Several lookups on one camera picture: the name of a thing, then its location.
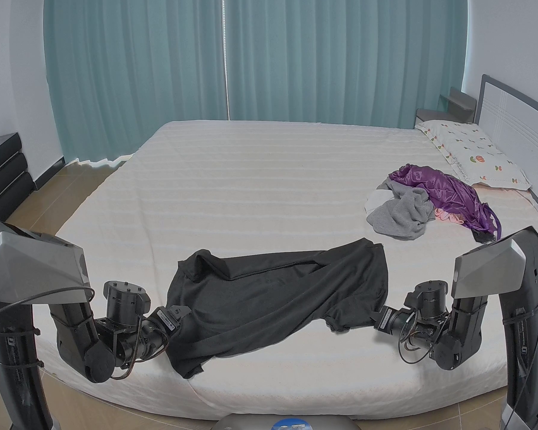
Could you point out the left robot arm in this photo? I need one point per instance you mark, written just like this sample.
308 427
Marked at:
27 267

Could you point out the grey bedside table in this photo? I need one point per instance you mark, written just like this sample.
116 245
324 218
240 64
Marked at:
453 105

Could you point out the white printed pillow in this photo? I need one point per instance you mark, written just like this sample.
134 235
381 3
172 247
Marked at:
475 150

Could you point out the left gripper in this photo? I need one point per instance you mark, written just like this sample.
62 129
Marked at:
166 323

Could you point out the dark grey lace garment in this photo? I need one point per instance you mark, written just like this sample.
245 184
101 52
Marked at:
482 236

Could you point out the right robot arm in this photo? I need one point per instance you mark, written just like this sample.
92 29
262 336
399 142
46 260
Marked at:
488 271

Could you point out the black chest of drawers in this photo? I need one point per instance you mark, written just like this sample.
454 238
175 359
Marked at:
4 173

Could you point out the pink garment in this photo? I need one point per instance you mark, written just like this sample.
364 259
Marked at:
444 215

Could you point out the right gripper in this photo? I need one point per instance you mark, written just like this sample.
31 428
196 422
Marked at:
388 320

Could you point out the white garment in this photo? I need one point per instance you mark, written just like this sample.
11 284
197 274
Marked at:
376 199

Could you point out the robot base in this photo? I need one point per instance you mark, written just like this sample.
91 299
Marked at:
287 423

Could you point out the blue-green curtain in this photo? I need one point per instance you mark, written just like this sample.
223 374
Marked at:
134 61
340 47

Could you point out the bed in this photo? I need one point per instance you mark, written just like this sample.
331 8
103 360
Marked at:
251 186

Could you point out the purple satin garment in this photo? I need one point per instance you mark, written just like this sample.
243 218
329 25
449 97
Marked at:
448 191

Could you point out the grey knit garment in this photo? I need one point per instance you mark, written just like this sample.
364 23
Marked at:
399 217

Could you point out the black T-shirt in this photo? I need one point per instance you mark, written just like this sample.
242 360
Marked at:
273 298

